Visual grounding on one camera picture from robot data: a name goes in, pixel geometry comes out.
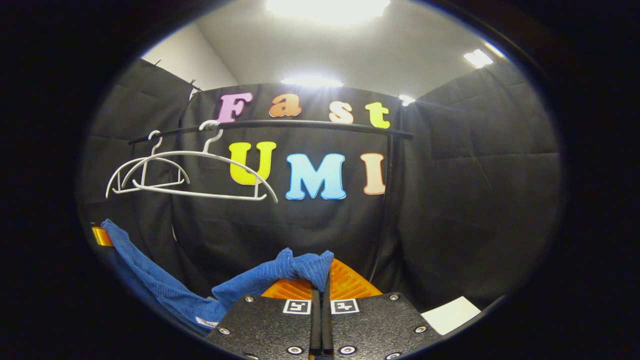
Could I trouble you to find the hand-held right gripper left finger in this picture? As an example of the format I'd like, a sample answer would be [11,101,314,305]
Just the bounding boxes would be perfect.
[206,277,321,360]

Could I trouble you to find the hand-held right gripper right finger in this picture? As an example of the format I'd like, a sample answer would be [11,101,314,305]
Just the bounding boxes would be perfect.
[320,258,443,360]

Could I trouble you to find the blue jacket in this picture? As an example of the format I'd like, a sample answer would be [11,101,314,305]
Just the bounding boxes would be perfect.
[100,218,335,337]

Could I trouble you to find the white clothes hanger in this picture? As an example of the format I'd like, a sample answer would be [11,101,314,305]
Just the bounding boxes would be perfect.
[105,130,191,199]
[131,120,279,204]

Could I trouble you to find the black clothes rack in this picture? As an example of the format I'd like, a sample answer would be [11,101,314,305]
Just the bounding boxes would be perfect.
[127,119,415,286]

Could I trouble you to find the white flat board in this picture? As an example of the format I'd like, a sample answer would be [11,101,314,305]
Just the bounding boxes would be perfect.
[421,296,482,336]

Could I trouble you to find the black backdrop cloth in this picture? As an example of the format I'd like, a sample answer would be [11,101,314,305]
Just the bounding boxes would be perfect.
[77,57,563,313]

